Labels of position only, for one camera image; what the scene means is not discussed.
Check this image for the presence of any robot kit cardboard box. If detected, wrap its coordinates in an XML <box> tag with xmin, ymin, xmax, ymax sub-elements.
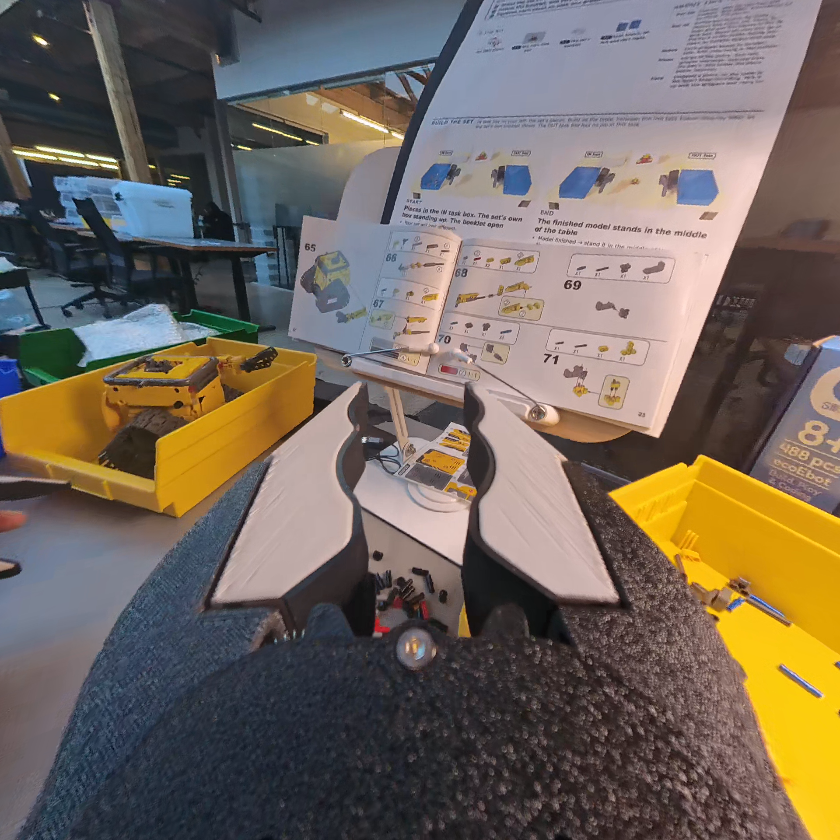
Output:
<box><xmin>748</xmin><ymin>336</ymin><xmax>840</xmax><ymax>514</ymax></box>

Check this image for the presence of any blue plastic bin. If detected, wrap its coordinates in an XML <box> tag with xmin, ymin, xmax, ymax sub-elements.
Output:
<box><xmin>0</xmin><ymin>356</ymin><xmax>25</xmax><ymax>460</ymax></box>

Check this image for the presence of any green plastic bin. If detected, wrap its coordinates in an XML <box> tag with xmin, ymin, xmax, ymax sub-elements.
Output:
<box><xmin>18</xmin><ymin>308</ymin><xmax>261</xmax><ymax>389</ymax></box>

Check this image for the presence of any white round disc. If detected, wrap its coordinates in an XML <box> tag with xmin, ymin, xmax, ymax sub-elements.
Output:
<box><xmin>406</xmin><ymin>482</ymin><xmax>472</xmax><ymax>514</ymax></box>

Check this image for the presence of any pile of loose building pieces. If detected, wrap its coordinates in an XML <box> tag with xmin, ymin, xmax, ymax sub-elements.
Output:
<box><xmin>371</xmin><ymin>550</ymin><xmax>452</xmax><ymax>639</ymax></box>

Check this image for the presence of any black office chair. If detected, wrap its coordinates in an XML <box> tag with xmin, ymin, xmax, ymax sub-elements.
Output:
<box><xmin>61</xmin><ymin>197</ymin><xmax>144</xmax><ymax>320</ymax></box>

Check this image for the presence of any yellow bin with toy vehicle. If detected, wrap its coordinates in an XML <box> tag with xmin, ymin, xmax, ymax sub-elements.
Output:
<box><xmin>0</xmin><ymin>336</ymin><xmax>319</xmax><ymax>519</ymax></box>

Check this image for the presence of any yellow bin with small pieces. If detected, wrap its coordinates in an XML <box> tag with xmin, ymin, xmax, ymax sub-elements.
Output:
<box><xmin>609</xmin><ymin>455</ymin><xmax>840</xmax><ymax>840</ymax></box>

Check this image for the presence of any bubble wrap sheet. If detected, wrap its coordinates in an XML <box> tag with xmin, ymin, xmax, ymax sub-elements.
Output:
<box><xmin>74</xmin><ymin>303</ymin><xmax>212</xmax><ymax>366</ymax></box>

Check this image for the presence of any wooden post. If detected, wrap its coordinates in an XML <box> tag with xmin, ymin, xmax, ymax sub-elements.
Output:
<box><xmin>84</xmin><ymin>0</ymin><xmax>154</xmax><ymax>185</ymax></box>

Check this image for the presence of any black cable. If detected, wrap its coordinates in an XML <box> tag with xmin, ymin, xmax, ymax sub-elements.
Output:
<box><xmin>360</xmin><ymin>433</ymin><xmax>404</xmax><ymax>476</ymax></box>

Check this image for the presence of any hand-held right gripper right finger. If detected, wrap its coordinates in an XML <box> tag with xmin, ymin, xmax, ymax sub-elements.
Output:
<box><xmin>461</xmin><ymin>382</ymin><xmax>621</xmax><ymax>634</ymax></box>

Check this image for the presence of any grey desk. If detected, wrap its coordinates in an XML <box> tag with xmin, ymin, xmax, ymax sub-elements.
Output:
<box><xmin>0</xmin><ymin>361</ymin><xmax>329</xmax><ymax>840</ymax></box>

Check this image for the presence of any white storage container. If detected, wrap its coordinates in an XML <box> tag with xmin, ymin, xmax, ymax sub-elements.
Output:
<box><xmin>110</xmin><ymin>180</ymin><xmax>195</xmax><ymax>240</ymax></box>

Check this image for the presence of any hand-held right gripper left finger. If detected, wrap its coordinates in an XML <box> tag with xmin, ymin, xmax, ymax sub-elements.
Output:
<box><xmin>210</xmin><ymin>382</ymin><xmax>370</xmax><ymax>634</ymax></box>

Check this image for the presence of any yellow printed leaflet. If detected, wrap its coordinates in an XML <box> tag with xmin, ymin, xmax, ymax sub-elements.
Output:
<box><xmin>395</xmin><ymin>423</ymin><xmax>478</xmax><ymax>501</ymax></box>

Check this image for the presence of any yellow tracked toy vehicle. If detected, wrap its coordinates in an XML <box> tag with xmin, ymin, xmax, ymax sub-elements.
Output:
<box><xmin>97</xmin><ymin>346</ymin><xmax>280</xmax><ymax>481</ymax></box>

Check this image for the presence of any group of blue black pieces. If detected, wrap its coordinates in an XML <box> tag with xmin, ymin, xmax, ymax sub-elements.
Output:
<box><xmin>675</xmin><ymin>530</ymin><xmax>840</xmax><ymax>702</ymax></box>

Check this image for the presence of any open instruction booklet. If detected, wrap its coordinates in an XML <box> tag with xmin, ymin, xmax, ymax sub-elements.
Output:
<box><xmin>289</xmin><ymin>215</ymin><xmax>708</xmax><ymax>438</ymax></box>

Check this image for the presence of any printed task instruction sheet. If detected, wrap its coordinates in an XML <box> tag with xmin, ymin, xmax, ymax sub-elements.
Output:
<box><xmin>382</xmin><ymin>0</ymin><xmax>823</xmax><ymax>263</ymax></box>

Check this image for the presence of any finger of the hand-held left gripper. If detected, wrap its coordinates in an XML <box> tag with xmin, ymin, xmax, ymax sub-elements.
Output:
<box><xmin>0</xmin><ymin>476</ymin><xmax>71</xmax><ymax>503</ymax></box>

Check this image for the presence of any wooden office table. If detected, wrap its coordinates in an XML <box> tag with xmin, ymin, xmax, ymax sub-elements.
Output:
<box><xmin>49</xmin><ymin>222</ymin><xmax>278</xmax><ymax>324</ymax></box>

